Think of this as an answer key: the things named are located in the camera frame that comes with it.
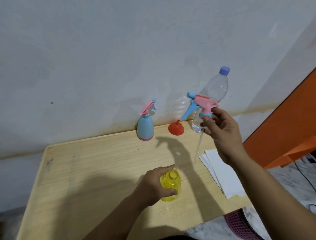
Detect person's left hand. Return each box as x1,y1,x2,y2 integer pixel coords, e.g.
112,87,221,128
134,164,179,208

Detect person's right hand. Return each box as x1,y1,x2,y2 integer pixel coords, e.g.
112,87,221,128
202,107,249,166

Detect yellow spray bottle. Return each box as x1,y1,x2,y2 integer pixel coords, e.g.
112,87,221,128
160,169,182,202

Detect clear plastic water bottle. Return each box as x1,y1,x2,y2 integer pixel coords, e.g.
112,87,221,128
191,66,231,134

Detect red plastic funnel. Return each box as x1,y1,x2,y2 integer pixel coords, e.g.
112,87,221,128
168,119,185,135

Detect blue spray bottle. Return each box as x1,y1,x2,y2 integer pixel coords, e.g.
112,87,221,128
137,115,155,141

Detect person's right forearm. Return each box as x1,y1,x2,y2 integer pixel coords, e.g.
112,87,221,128
228,151,316,240

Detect person's left forearm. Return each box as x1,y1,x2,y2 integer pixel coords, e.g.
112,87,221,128
83,190,148,240

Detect white paper napkins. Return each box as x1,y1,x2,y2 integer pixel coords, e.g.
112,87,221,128
198,149,247,200

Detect orange cabinet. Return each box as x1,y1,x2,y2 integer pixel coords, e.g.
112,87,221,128
243,70,316,170

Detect wooden table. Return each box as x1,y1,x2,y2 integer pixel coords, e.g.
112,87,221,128
16,119,252,240

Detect pink waste basket black liner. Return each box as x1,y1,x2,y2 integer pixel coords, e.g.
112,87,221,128
223,206,272,240

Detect black cable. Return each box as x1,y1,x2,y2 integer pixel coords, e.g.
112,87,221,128
294,161,316,193

